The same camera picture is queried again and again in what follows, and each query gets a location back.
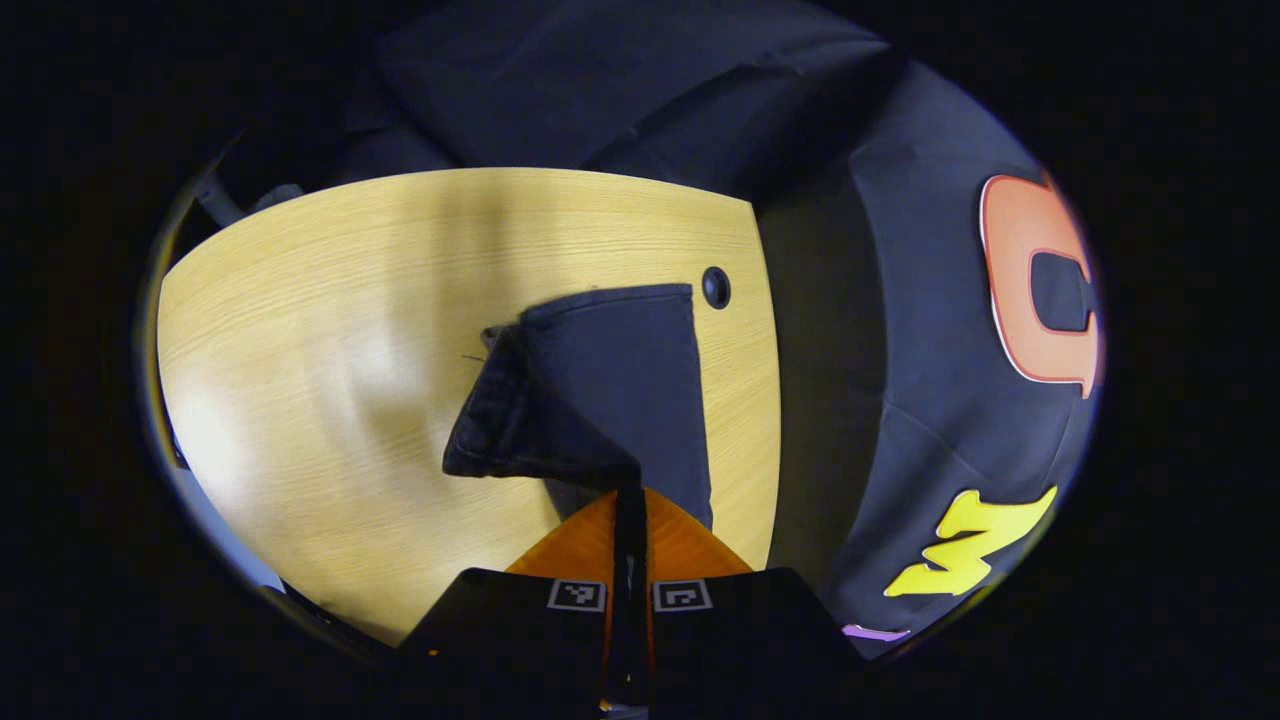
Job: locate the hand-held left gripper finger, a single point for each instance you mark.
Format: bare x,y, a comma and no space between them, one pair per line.
621,560
639,560

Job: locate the dark jeans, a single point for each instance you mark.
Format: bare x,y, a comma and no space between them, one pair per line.
610,370

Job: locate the black backdrop cloth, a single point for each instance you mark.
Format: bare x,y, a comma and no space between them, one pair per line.
900,300

